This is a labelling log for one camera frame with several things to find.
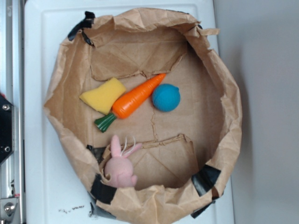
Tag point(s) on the orange plastic toy carrot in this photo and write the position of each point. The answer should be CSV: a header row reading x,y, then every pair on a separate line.
x,y
129,102

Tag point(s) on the blue rubber ball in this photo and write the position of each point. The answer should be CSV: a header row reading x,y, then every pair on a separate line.
x,y
166,97

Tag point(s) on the brown paper bag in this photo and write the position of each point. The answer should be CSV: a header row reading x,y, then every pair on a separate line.
x,y
188,154

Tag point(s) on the yellow sponge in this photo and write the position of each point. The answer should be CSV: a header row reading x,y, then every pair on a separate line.
x,y
103,97

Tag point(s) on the pink plush bunny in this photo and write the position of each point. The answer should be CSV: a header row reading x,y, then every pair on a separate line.
x,y
119,170

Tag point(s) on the metal frame with black bracket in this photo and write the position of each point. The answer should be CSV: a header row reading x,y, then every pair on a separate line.
x,y
12,190

